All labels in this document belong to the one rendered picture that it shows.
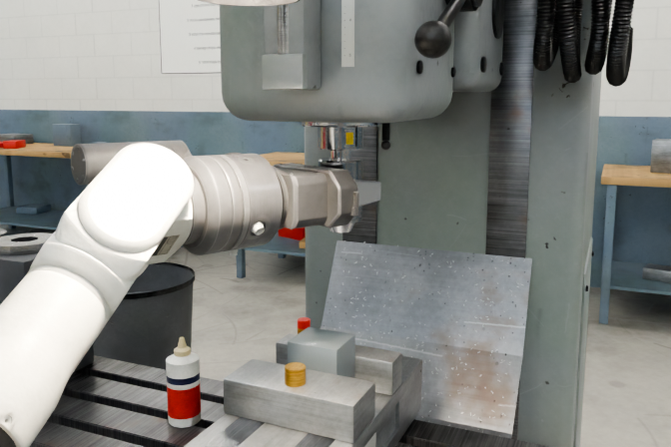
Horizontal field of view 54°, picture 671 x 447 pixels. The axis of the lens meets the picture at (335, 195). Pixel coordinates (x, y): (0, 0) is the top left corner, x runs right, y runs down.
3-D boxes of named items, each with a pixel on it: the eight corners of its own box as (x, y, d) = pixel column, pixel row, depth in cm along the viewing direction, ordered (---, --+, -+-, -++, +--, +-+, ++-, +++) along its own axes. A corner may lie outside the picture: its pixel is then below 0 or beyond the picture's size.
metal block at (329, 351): (336, 403, 70) (336, 349, 69) (287, 392, 73) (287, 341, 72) (354, 384, 75) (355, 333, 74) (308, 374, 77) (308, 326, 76)
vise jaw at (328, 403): (353, 444, 63) (353, 405, 62) (223, 413, 69) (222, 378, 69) (375, 417, 68) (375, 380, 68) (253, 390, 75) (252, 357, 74)
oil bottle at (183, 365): (188, 431, 79) (185, 344, 78) (161, 424, 81) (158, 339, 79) (207, 416, 83) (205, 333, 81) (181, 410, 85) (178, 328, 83)
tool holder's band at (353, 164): (369, 169, 68) (370, 160, 68) (329, 172, 66) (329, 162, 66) (351, 165, 72) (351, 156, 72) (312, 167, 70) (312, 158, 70)
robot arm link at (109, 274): (209, 170, 53) (128, 287, 43) (172, 228, 59) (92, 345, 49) (140, 125, 52) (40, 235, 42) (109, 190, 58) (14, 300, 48)
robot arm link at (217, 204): (259, 216, 55) (130, 231, 47) (210, 278, 62) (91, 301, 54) (210, 112, 59) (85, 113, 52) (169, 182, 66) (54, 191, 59)
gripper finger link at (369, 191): (375, 205, 70) (332, 211, 66) (375, 175, 69) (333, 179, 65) (386, 207, 69) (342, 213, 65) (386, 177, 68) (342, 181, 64)
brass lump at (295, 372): (300, 388, 66) (300, 372, 66) (281, 385, 67) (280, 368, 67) (310, 380, 68) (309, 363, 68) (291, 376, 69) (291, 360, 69)
